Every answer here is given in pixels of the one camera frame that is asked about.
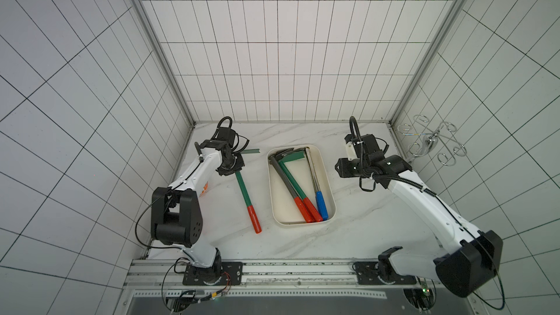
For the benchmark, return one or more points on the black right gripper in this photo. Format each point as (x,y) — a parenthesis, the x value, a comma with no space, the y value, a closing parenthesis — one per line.
(343,168)

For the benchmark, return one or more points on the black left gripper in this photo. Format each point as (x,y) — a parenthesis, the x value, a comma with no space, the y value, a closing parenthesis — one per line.
(239,165)

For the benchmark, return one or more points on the green hoe red handle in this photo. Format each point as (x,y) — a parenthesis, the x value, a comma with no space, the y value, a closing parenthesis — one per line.
(250,209)
(300,177)

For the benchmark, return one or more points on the grey speckled hoe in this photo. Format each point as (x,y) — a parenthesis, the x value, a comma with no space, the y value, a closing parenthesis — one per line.
(288,188)

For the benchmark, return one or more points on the cream plastic storage tray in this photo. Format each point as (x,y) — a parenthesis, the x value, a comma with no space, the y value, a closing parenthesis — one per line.
(284,209)

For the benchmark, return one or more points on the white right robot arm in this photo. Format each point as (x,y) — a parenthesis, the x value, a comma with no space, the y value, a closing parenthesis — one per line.
(465,258)

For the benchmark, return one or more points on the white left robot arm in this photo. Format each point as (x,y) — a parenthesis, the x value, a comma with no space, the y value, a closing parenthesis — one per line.
(176,218)

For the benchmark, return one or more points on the orange patterned white bowl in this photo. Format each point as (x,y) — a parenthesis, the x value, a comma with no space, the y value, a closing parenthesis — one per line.
(204,189)

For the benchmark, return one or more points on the chrome cup holder stand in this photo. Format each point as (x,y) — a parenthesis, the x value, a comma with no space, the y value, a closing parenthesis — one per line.
(428,140)

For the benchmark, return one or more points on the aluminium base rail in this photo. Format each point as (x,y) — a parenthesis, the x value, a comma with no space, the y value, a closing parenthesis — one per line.
(312,278)

